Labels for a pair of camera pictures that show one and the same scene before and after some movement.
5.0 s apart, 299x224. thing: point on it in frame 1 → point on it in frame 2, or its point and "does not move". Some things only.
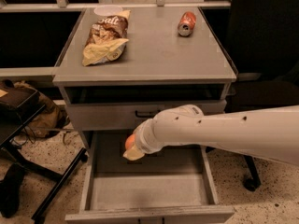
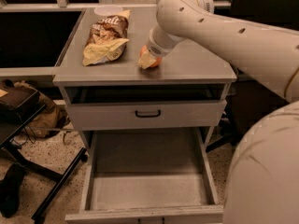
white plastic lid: [107, 9] does not move
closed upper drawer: [130, 115] does not move
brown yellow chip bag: [106, 38] does not move
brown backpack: [49, 120] does not move
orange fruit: [130, 141] → [158, 60]
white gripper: [142, 138] → [152, 48]
